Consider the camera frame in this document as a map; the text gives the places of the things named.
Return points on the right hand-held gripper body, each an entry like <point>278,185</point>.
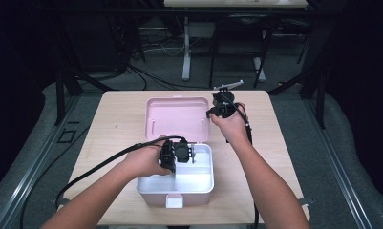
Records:
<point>224,108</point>

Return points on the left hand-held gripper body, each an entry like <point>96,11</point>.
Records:
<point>179,152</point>

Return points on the white divided tray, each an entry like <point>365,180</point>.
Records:
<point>192,178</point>

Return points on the pink storage box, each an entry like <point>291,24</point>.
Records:
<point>179,117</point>

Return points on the person's right hand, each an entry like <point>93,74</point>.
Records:
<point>233,127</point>

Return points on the person's left hand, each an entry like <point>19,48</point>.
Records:
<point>143,162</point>

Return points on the white desk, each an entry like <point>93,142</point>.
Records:
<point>186,47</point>

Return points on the black chair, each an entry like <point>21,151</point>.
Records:
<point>240,38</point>

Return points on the black metal stand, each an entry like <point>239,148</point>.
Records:
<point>321,95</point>
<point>61,89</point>

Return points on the grey tape piece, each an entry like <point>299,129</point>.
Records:
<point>61,201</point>
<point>306,201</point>

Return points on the aluminium floor rail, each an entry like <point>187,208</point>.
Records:
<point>338,165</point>
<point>30,171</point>

